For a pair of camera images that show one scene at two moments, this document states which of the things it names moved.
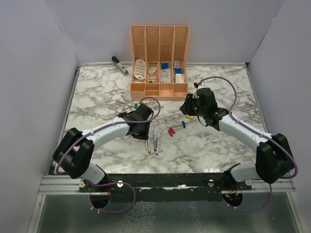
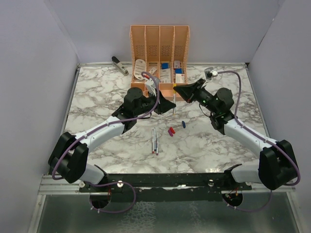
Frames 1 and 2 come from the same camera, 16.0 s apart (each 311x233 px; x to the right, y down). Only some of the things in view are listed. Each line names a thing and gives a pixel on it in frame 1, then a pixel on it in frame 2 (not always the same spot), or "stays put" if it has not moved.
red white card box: (180, 78) stays put
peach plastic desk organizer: (159, 58) stays put
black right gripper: (186, 108) → (192, 91)
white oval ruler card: (140, 69) stays put
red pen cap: (172, 130) stays put
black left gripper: (144, 136) → (163, 105)
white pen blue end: (155, 149) stays put
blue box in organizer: (164, 65) stays put
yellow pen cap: (190, 117) → (174, 85)
